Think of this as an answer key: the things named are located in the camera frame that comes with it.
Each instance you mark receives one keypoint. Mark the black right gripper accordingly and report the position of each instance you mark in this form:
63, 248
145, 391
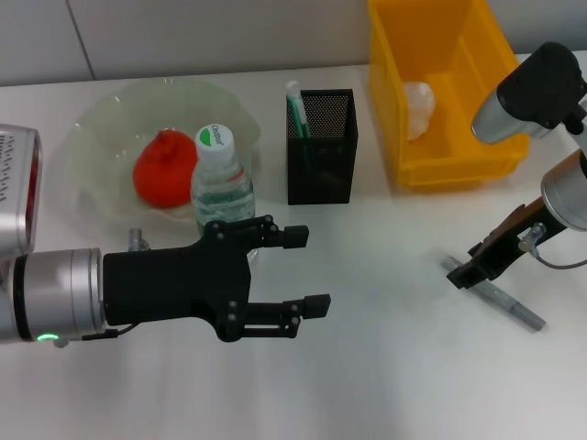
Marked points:
509, 243

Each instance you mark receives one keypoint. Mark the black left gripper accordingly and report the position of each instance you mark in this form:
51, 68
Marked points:
174, 284

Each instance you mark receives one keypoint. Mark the grey marker pen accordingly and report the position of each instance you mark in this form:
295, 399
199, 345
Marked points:
518, 311

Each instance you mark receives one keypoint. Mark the clear green-label water bottle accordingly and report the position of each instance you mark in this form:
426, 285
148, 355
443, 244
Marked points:
215, 156

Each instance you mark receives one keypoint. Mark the green utility knife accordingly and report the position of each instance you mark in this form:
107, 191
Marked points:
295, 105

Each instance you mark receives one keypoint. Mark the white paper ball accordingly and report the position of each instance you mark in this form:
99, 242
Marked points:
419, 110

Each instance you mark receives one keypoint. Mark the red orange fruit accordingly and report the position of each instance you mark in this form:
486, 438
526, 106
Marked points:
165, 169

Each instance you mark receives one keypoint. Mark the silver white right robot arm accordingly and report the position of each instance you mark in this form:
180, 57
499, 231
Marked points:
568, 197

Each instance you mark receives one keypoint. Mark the black mesh pen holder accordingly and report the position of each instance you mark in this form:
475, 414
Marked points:
321, 174

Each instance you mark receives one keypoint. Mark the green glass fruit plate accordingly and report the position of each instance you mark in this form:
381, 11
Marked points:
114, 114

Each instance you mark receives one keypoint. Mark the right wrist silver plug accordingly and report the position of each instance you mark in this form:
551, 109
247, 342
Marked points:
532, 238

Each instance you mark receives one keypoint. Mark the wrist silver plug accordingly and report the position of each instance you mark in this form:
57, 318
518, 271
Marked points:
136, 238
532, 238

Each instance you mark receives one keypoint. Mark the yellow plastic bin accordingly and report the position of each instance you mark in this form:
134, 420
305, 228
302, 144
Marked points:
435, 137

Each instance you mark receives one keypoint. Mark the left wrist silver plug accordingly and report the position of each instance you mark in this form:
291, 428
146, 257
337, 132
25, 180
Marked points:
136, 238

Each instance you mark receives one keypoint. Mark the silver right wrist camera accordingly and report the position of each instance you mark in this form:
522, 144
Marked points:
536, 91

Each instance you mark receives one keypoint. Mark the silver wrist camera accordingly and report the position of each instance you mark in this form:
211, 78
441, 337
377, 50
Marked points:
536, 91
16, 183

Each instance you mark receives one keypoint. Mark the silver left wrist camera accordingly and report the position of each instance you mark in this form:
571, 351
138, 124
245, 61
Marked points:
16, 183

